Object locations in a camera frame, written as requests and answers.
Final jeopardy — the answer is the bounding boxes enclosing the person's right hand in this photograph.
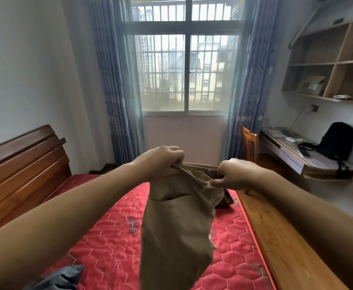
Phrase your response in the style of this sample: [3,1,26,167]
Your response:
[209,158,268,192]

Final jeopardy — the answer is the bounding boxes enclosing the small wooden desk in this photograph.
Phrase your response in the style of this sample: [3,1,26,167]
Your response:
[259,128,353,182]

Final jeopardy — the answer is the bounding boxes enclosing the person's left hand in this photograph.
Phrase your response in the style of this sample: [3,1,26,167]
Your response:
[131,145,185,182]

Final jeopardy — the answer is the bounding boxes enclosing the thin white cable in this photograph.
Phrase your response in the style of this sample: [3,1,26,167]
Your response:
[289,105,313,131]

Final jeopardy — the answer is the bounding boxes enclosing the person's right forearm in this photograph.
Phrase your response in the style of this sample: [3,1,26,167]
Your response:
[253,170,353,290]

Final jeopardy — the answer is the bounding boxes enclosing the wooden chair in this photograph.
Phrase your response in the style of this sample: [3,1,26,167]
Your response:
[241,126,287,178]

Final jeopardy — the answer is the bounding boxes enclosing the dark grey trousers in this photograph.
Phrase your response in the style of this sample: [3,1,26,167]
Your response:
[22,264,85,290]

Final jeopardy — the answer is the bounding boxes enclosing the person's left forearm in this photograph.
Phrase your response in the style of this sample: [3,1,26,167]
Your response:
[0,163,144,290]

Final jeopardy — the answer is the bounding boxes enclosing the red quilted mattress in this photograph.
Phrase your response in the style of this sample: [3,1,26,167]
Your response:
[40,173,277,290]

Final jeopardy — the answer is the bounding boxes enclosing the blue curtain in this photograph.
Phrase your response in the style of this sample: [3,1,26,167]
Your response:
[87,0,147,166]
[221,0,283,163]

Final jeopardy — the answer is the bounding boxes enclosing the wooden headboard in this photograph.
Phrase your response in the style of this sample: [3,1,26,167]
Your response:
[0,124,350,290]

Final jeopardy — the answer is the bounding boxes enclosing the white papers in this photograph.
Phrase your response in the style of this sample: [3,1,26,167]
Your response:
[266,128,304,145]

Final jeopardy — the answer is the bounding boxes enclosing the flat cardboard box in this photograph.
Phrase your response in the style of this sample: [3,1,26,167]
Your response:
[296,75,330,97]

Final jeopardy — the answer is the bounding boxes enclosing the beige shirt clothes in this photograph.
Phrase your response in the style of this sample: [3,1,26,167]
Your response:
[139,162,226,290]

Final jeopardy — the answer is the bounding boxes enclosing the black backpack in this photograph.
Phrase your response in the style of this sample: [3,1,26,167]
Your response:
[297,121,353,180]

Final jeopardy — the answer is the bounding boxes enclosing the wooden wall shelf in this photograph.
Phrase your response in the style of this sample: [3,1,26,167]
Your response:
[281,14,353,104]

